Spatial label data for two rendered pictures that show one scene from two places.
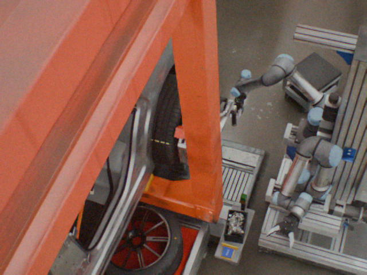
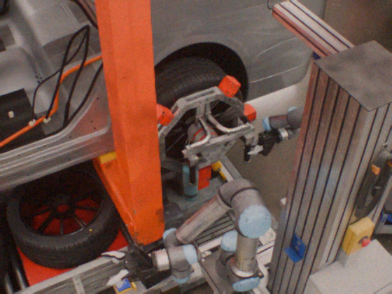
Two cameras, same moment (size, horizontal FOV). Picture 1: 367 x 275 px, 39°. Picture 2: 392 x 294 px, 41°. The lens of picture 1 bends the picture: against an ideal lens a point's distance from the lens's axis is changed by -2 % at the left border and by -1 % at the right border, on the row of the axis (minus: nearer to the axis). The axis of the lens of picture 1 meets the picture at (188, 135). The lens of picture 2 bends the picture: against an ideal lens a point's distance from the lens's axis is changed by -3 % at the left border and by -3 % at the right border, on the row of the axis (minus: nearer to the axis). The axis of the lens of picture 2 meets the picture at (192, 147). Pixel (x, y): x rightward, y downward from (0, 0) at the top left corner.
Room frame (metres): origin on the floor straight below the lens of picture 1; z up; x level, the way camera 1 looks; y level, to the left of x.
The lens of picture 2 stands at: (0.46, -1.30, 2.97)
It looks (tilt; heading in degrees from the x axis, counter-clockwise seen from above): 46 degrees down; 36
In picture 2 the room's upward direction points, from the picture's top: straight up
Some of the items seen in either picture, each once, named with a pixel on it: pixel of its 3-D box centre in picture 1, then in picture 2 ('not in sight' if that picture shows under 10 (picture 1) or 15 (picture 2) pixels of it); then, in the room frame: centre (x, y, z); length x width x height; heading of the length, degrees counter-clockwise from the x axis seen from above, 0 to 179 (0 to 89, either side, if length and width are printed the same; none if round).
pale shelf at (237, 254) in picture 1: (234, 233); (152, 274); (1.55, -0.24, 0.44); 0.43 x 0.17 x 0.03; 154
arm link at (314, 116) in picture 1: (316, 118); not in sight; (2.09, -0.89, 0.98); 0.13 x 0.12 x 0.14; 143
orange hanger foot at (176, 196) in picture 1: (163, 187); (118, 170); (1.86, 0.22, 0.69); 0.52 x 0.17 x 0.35; 64
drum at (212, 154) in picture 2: not in sight; (206, 140); (2.21, -0.13, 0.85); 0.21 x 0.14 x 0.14; 64
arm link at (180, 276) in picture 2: (298, 209); (180, 266); (1.36, -0.59, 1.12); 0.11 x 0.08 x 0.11; 50
